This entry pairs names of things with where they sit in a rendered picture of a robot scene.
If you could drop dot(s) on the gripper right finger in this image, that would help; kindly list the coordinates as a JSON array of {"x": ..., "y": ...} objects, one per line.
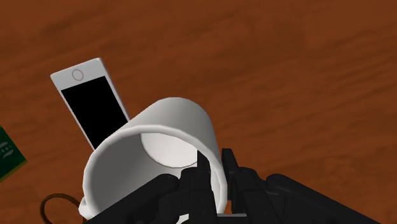
[{"x": 279, "y": 198}]

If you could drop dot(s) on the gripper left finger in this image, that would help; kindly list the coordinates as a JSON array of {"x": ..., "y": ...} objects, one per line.
[{"x": 173, "y": 198}]

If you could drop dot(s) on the white mug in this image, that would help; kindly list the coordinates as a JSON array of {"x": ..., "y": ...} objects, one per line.
[{"x": 130, "y": 167}]

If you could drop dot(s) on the white smartphone with black screen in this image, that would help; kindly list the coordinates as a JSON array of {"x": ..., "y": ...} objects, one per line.
[{"x": 93, "y": 108}]

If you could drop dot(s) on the green book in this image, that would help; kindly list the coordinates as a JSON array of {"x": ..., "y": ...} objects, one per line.
[{"x": 7, "y": 155}]

